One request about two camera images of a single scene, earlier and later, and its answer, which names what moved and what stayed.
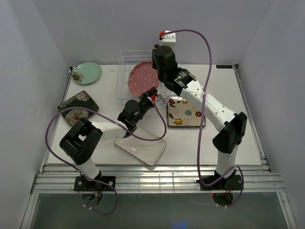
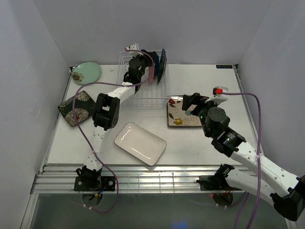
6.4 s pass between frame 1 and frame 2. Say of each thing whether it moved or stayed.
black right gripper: moved
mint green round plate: stayed
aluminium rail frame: stayed
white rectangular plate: stayed
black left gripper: moved
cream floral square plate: stayed
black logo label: stayed
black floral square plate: stayed
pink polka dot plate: moved
